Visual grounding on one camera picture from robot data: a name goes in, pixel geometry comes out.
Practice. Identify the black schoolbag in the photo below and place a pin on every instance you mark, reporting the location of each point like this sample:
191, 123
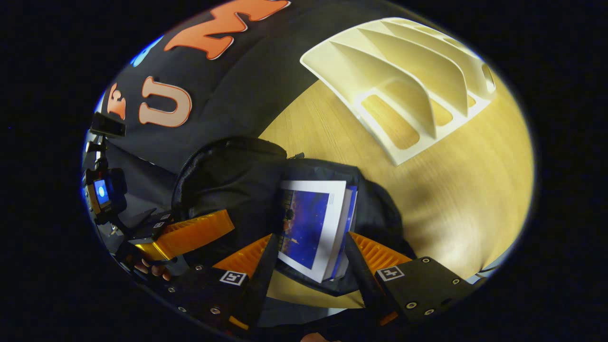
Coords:
237, 190

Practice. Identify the blue cover book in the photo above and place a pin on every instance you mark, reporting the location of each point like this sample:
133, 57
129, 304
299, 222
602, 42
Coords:
308, 223

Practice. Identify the white bookshelf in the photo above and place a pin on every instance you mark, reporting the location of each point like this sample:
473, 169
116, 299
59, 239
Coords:
403, 71

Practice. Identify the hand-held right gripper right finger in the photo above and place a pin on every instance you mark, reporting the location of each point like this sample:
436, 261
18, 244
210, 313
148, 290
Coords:
365, 275

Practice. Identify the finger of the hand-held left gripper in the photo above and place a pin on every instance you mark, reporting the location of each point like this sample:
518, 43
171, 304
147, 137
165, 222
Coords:
161, 216
194, 235

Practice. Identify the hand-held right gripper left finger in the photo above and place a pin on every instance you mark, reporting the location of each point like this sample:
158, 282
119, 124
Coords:
259, 280

